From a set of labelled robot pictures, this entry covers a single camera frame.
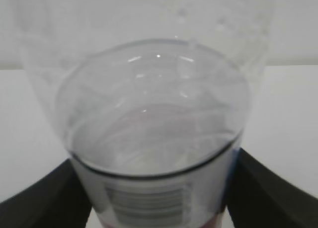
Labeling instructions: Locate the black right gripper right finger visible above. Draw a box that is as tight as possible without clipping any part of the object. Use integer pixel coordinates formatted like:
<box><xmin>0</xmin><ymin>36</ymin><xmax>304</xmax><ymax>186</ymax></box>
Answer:
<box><xmin>226</xmin><ymin>149</ymin><xmax>318</xmax><ymax>228</ymax></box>

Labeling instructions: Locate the clear plastic water bottle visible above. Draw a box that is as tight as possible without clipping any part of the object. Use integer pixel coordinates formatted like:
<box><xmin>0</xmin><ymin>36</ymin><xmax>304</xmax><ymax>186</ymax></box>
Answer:
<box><xmin>11</xmin><ymin>0</ymin><xmax>274</xmax><ymax>228</ymax></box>

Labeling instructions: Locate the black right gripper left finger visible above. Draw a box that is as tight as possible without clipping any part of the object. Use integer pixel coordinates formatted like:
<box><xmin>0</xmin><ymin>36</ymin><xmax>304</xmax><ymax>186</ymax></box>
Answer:
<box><xmin>0</xmin><ymin>160</ymin><xmax>92</xmax><ymax>228</ymax></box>

